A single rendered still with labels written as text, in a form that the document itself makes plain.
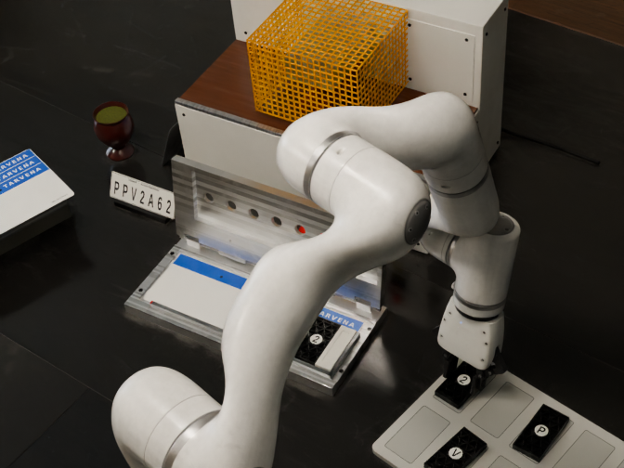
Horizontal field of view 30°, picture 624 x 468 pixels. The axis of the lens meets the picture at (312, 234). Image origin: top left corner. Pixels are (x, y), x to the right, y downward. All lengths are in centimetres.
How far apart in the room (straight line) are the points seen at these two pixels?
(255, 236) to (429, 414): 47
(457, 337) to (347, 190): 59
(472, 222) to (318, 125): 32
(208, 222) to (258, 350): 81
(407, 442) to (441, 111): 66
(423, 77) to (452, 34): 13
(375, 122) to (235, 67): 94
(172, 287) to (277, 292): 80
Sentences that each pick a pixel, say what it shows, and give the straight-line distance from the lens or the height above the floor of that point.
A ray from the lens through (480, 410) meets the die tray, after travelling 199.
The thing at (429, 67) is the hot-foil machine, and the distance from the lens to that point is 224.
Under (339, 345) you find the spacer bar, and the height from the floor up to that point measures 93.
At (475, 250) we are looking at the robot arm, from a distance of 179.
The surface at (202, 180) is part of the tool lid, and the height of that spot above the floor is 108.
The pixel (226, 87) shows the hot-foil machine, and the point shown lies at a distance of 233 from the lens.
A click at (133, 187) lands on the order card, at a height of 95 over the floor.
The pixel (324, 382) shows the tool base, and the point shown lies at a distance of 201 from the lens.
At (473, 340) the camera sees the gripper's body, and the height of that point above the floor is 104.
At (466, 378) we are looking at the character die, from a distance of 201.
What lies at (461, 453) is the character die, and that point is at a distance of 192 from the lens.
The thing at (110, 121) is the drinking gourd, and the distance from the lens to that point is 246.
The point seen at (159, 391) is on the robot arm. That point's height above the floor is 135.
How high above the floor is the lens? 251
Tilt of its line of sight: 45 degrees down
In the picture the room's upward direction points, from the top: 6 degrees counter-clockwise
